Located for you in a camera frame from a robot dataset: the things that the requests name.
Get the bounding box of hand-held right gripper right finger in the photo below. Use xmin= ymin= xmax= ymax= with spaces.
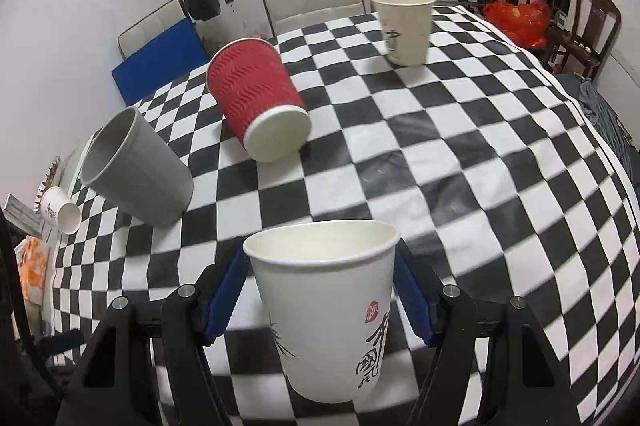
xmin=393 ymin=244 xmax=583 ymax=426

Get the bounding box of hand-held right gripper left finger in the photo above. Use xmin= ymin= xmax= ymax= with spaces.
xmin=56 ymin=249 xmax=249 ymax=426

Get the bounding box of white printed paper cup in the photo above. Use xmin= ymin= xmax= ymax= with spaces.
xmin=369 ymin=0 xmax=438 ymax=67
xmin=40 ymin=186 xmax=82 ymax=235
xmin=243 ymin=219 xmax=401 ymax=403

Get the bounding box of orange snack packet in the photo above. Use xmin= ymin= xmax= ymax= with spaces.
xmin=14 ymin=236 xmax=50 ymax=307

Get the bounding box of red plastic bag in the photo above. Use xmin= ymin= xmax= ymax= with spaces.
xmin=482 ymin=1 xmax=552 ymax=49

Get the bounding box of dark wooden chair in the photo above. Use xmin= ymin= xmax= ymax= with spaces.
xmin=546 ymin=0 xmax=622 ymax=82

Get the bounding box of checkered tablecloth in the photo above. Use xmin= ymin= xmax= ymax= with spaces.
xmin=10 ymin=4 xmax=640 ymax=426

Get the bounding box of grey cup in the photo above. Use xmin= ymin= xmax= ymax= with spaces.
xmin=80 ymin=106 xmax=194 ymax=229

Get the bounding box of red ribbed paper cup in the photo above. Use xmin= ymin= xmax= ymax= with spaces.
xmin=206 ymin=37 xmax=313 ymax=164

